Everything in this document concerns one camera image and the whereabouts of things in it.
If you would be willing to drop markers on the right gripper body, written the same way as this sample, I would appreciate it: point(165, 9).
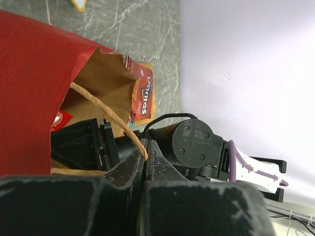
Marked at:
point(85, 145)

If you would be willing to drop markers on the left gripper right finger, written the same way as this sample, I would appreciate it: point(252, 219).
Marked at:
point(158, 167)

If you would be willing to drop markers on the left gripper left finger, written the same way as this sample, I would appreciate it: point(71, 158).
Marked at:
point(125, 172)

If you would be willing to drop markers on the red KitKat packet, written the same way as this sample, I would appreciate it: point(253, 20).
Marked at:
point(61, 120)

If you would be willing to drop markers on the red Doritos bag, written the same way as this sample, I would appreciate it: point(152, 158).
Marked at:
point(132, 67)

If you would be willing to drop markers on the red paper bag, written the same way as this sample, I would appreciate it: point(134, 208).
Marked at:
point(38, 63)

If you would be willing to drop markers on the gold crispy snack bag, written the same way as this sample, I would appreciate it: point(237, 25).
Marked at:
point(145, 103)

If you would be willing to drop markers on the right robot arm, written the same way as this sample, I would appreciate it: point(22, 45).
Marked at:
point(190, 146)

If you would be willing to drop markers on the small whiteboard yellow frame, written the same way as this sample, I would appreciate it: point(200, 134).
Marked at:
point(79, 4)

